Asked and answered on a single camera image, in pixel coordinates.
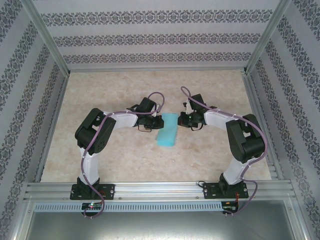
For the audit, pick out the turquoise cloth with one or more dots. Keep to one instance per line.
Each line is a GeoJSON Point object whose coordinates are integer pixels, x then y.
{"type": "Point", "coordinates": [166, 135]}

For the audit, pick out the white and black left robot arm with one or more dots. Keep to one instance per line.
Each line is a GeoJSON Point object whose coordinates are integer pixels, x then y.
{"type": "Point", "coordinates": [92, 167]}

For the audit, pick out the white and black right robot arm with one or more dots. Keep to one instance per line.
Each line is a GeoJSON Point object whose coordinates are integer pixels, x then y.
{"type": "Point", "coordinates": [232, 172]}

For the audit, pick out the grey metal tray panel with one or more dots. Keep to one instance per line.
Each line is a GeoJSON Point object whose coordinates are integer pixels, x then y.
{"type": "Point", "coordinates": [160, 225]}

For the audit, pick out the aluminium mounting rail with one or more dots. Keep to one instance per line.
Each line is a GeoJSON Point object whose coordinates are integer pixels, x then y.
{"type": "Point", "coordinates": [160, 190]}

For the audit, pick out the aluminium side rail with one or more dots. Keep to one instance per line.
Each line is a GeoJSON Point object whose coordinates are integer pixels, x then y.
{"type": "Point", "coordinates": [53, 125]}
{"type": "Point", "coordinates": [251, 87]}

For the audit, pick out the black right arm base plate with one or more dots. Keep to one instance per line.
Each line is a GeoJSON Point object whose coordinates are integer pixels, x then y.
{"type": "Point", "coordinates": [210, 191]}

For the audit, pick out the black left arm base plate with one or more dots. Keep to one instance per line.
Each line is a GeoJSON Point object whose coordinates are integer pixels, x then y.
{"type": "Point", "coordinates": [110, 191]}

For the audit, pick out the aluminium frame post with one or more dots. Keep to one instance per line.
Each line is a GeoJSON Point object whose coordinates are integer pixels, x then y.
{"type": "Point", "coordinates": [47, 37]}
{"type": "Point", "coordinates": [270, 35]}

